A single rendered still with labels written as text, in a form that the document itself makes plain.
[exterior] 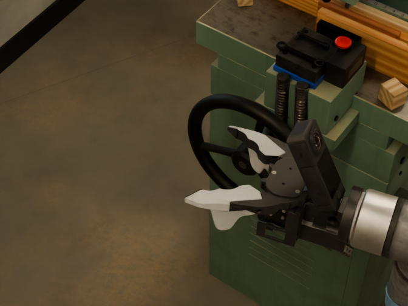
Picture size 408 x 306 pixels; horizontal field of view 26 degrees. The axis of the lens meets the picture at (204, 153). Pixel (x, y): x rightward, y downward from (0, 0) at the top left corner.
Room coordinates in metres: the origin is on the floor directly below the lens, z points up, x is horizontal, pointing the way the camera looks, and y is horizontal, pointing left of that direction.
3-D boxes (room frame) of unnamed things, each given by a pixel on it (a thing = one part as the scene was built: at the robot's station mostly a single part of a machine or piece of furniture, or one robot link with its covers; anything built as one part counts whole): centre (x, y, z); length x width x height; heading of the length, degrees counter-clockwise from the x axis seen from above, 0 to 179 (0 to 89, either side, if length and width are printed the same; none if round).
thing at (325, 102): (1.20, -0.21, 0.91); 0.15 x 0.14 x 0.09; 54
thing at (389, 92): (1.17, -0.35, 0.92); 0.04 x 0.03 x 0.04; 33
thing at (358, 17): (1.35, -0.31, 0.93); 0.18 x 0.02 x 0.06; 54
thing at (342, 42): (1.20, -0.25, 1.02); 0.03 x 0.03 x 0.01
